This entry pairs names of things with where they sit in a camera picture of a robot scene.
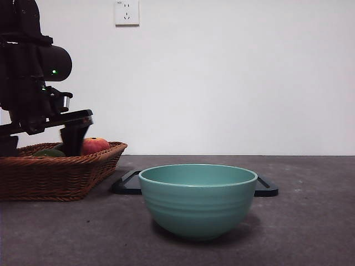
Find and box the red-orange apple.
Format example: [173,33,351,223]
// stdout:
[80,137,111,156]

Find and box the green avocado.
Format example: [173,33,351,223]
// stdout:
[33,142,67,158]

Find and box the black rectangular tray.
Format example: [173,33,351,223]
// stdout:
[111,170,280,198]

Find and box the pale grey camera box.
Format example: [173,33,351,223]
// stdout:
[42,86,74,114]

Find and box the white wall socket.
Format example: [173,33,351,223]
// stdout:
[115,1,140,27]

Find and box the teal ribbed bowl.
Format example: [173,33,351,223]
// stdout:
[138,163,258,241]

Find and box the brown wicker basket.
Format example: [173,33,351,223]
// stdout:
[0,141,129,202]

